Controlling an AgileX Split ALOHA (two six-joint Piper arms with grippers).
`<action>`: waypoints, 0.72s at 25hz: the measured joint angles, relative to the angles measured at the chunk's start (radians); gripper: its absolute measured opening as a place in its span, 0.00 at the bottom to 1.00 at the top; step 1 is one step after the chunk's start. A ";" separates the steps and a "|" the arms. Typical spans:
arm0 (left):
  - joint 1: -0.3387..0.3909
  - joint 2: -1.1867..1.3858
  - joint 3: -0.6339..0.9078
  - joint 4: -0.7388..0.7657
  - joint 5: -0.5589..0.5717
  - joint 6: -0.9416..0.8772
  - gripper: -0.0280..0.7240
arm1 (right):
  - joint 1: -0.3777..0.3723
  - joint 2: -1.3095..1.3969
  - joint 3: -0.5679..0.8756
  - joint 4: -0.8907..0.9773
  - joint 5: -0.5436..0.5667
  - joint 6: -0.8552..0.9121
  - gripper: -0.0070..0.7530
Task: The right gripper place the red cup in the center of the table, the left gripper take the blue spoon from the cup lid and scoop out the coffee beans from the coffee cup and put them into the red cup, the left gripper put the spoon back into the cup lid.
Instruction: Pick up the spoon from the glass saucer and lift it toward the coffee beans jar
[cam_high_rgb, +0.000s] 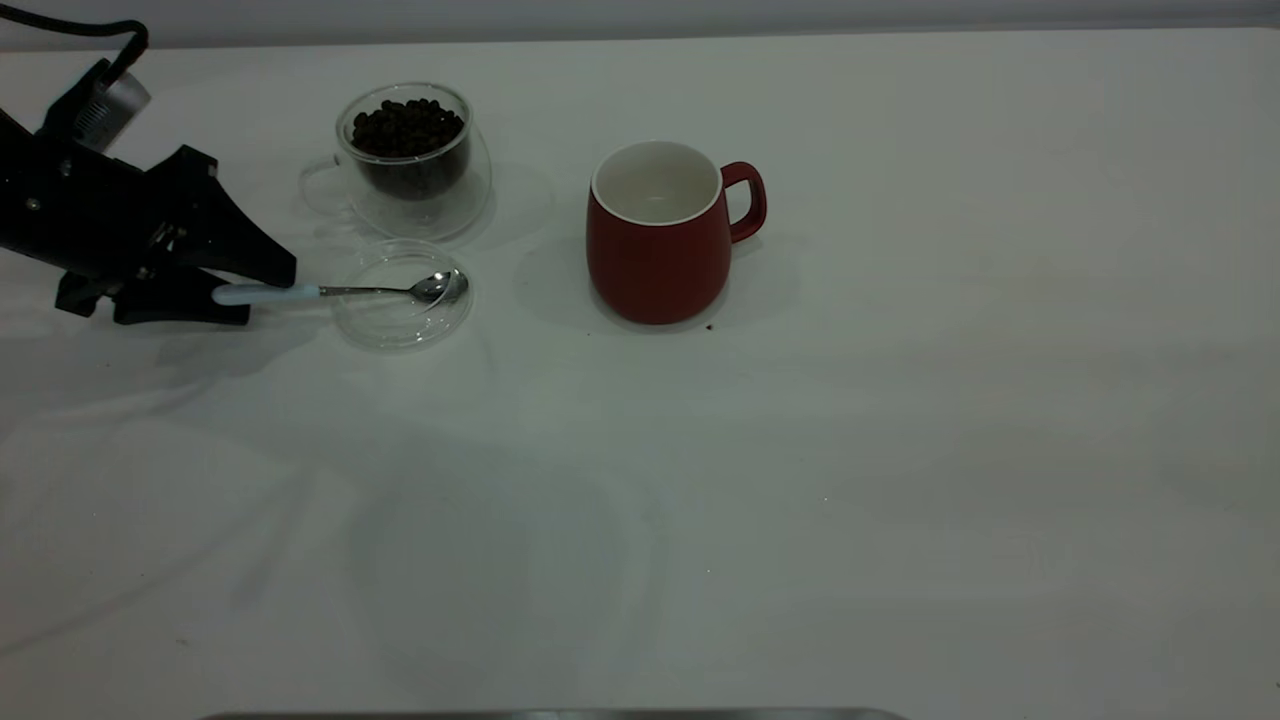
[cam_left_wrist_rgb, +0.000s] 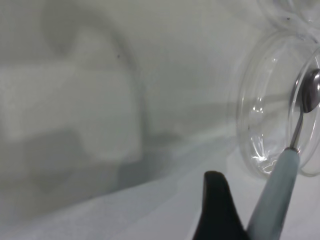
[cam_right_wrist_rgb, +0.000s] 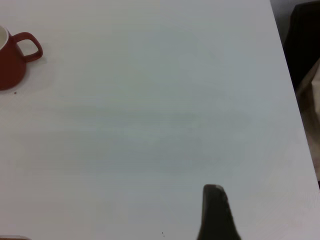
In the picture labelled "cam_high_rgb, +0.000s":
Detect steel spoon with white handle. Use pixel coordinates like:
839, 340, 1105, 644
212, 271, 469, 306

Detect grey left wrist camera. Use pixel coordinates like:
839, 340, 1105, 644
40, 58, 153, 153

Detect red ceramic mug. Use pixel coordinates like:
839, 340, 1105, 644
586, 141, 768, 326

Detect clear glass saucer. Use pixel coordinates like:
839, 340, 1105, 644
331, 240, 475, 353

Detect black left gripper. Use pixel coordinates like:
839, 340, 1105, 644
0, 108, 298, 327

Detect clear glass handled cup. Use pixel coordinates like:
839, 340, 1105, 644
299, 82, 494, 243

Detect dark coffee beans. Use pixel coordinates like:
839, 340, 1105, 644
350, 98, 468, 197

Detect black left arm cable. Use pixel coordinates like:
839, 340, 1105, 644
0, 4, 150, 83

